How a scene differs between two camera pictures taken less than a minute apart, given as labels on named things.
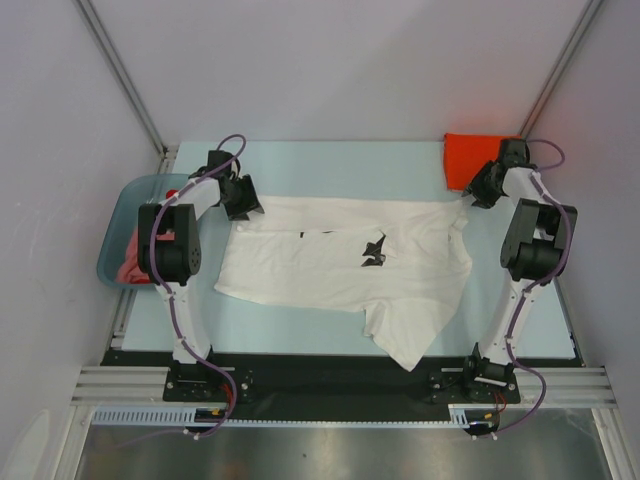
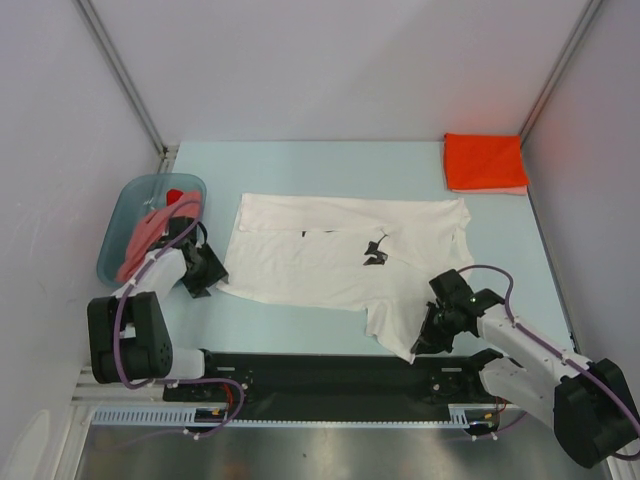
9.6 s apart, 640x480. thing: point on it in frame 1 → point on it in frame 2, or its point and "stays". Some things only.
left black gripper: x=249 y=202 → x=214 y=273
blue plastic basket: x=122 y=220 stays
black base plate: x=342 y=378 stays
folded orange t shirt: x=465 y=154 stays
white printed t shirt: x=406 y=264 stays
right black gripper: x=484 y=200 → x=427 y=341
